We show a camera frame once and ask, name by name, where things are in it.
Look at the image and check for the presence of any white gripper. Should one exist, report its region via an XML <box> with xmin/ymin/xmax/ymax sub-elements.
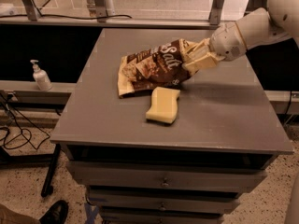
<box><xmin>183</xmin><ymin>22</ymin><xmax>247</xmax><ymax>76</ymax></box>

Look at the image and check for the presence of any brown chip bag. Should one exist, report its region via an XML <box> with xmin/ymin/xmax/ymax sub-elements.
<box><xmin>118</xmin><ymin>39</ymin><xmax>194</xmax><ymax>96</ymax></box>

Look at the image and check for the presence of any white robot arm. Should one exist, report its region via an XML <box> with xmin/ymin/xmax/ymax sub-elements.
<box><xmin>183</xmin><ymin>0</ymin><xmax>299</xmax><ymax>76</ymax></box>

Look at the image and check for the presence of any yellow sponge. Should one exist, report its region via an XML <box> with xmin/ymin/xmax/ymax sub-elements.
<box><xmin>146</xmin><ymin>87</ymin><xmax>180</xmax><ymax>124</ymax></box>

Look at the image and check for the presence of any grey drawer cabinet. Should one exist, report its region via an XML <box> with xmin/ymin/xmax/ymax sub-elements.
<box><xmin>51</xmin><ymin>28</ymin><xmax>292</xmax><ymax>217</ymax></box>

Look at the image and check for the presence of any top grey drawer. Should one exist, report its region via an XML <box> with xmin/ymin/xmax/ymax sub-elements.
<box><xmin>66</xmin><ymin>161</ymin><xmax>267</xmax><ymax>193</ymax></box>

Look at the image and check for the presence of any grey drawer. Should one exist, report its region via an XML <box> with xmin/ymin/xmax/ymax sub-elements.
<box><xmin>88</xmin><ymin>189</ymin><xmax>239</xmax><ymax>215</ymax></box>
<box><xmin>66</xmin><ymin>161</ymin><xmax>267</xmax><ymax>193</ymax></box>
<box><xmin>100</xmin><ymin>210</ymin><xmax>223</xmax><ymax>224</ymax></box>

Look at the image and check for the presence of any white pump bottle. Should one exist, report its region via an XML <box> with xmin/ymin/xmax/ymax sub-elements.
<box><xmin>30</xmin><ymin>60</ymin><xmax>52</xmax><ymax>91</ymax></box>

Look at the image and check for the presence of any middle grey drawer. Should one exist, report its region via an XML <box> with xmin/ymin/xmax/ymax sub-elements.
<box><xmin>88</xmin><ymin>189</ymin><xmax>239</xmax><ymax>215</ymax></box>

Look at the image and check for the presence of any bottom grey drawer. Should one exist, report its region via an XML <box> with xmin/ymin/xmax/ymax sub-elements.
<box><xmin>100</xmin><ymin>210</ymin><xmax>223</xmax><ymax>224</ymax></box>

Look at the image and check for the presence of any black table leg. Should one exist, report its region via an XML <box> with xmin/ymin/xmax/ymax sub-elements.
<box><xmin>41</xmin><ymin>145</ymin><xmax>61</xmax><ymax>198</ymax></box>

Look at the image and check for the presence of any black shoe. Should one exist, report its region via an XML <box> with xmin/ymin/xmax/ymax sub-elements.
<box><xmin>39</xmin><ymin>200</ymin><xmax>68</xmax><ymax>224</ymax></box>

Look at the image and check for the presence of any tan trouser leg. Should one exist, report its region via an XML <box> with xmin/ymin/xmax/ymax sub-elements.
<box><xmin>0</xmin><ymin>204</ymin><xmax>41</xmax><ymax>224</ymax></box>

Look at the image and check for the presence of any black cable on rail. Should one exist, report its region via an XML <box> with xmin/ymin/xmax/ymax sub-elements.
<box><xmin>0</xmin><ymin>13</ymin><xmax>134</xmax><ymax>21</ymax></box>

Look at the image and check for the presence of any grey metal frame rail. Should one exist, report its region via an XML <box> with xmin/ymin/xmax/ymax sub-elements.
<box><xmin>0</xmin><ymin>0</ymin><xmax>237</xmax><ymax>30</ymax></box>

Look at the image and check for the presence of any black floor cable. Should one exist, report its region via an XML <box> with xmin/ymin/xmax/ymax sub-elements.
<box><xmin>0</xmin><ymin>91</ymin><xmax>51</xmax><ymax>151</ymax></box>

